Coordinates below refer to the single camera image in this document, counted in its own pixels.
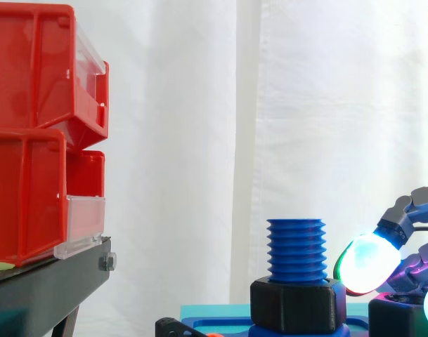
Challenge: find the blue plate with square hollows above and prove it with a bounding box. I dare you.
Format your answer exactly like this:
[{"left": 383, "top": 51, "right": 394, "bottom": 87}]
[{"left": 181, "top": 316, "right": 371, "bottom": 337}]

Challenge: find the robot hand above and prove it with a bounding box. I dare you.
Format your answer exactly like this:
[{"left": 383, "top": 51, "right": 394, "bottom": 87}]
[{"left": 332, "top": 182, "right": 428, "bottom": 331}]

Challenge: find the red storage bin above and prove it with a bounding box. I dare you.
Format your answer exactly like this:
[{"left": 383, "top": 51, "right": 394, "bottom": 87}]
[
  {"left": 0, "top": 4, "right": 110, "bottom": 150},
  {"left": 0, "top": 127, "right": 107, "bottom": 270}
]

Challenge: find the blue threaded bolt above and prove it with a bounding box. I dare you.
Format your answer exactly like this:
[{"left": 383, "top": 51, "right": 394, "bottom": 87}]
[{"left": 247, "top": 218, "right": 351, "bottom": 337}]

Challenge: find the black stand with green tape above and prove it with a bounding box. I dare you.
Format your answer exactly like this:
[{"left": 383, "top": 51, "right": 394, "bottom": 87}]
[{"left": 0, "top": 235, "right": 118, "bottom": 337}]

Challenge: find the turquoise plate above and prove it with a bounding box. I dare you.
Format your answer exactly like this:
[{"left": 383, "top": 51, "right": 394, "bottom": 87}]
[{"left": 179, "top": 304, "right": 371, "bottom": 333}]

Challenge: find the large black nut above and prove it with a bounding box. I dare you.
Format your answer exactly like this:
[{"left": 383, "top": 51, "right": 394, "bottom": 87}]
[
  {"left": 249, "top": 275, "right": 348, "bottom": 335},
  {"left": 368, "top": 291, "right": 428, "bottom": 337}
]

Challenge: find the black-and-orange clip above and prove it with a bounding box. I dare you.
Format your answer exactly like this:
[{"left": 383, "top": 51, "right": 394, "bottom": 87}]
[{"left": 154, "top": 316, "right": 222, "bottom": 337}]

